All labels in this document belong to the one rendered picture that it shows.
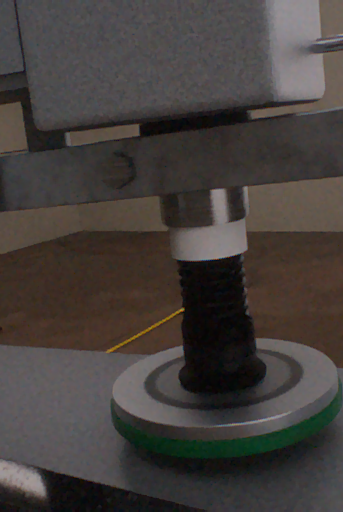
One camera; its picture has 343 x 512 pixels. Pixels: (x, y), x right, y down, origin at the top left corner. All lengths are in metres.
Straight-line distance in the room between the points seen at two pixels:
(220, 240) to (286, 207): 5.62
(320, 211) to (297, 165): 5.54
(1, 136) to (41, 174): 6.47
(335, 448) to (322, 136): 0.28
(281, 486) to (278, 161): 0.26
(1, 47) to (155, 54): 0.14
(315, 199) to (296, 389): 5.48
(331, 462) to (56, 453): 0.26
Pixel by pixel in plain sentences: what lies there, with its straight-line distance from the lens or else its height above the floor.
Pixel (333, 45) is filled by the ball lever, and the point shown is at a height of 1.17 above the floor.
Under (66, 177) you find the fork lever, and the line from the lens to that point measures 0.59.
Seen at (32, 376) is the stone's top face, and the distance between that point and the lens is 0.89.
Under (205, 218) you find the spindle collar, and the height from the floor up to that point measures 1.03.
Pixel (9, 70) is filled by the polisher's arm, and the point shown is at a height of 1.17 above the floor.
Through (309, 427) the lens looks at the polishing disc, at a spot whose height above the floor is 0.86.
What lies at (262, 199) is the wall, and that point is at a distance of 6.30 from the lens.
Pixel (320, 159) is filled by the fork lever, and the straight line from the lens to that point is 0.52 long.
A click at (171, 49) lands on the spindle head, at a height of 1.17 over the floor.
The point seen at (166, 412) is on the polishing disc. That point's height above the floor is 0.88.
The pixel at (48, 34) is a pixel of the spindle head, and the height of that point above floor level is 1.19.
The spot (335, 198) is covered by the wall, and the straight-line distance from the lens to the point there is 5.98.
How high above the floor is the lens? 1.12
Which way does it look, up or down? 11 degrees down
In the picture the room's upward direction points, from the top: 7 degrees counter-clockwise
